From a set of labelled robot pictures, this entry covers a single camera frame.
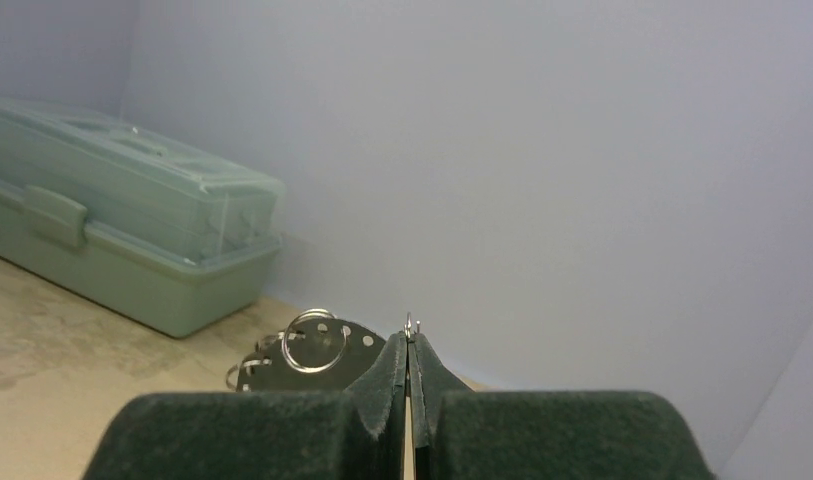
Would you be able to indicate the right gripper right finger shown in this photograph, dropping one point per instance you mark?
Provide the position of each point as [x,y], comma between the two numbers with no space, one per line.
[460,433]

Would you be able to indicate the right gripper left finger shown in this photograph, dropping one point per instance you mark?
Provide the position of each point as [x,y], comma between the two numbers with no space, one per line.
[356,433]

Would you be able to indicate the large metal keyring with keys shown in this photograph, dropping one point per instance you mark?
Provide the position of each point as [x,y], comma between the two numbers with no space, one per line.
[316,351]

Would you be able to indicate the green plastic toolbox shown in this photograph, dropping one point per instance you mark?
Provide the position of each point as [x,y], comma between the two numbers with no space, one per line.
[161,232]

